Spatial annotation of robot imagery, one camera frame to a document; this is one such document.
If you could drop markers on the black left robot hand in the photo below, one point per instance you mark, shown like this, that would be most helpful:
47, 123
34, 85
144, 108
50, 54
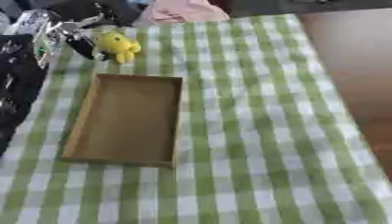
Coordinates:
84, 48

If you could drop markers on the yellow soft toy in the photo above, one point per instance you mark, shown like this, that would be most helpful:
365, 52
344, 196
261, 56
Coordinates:
117, 43

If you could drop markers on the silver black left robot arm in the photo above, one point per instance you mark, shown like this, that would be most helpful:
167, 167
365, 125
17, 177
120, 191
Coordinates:
20, 75

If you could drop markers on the tan cardboard box brown inside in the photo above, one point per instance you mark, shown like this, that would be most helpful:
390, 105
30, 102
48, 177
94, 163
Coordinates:
127, 119

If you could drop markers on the pink fabric bundle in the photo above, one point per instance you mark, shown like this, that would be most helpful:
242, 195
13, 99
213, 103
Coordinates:
184, 11

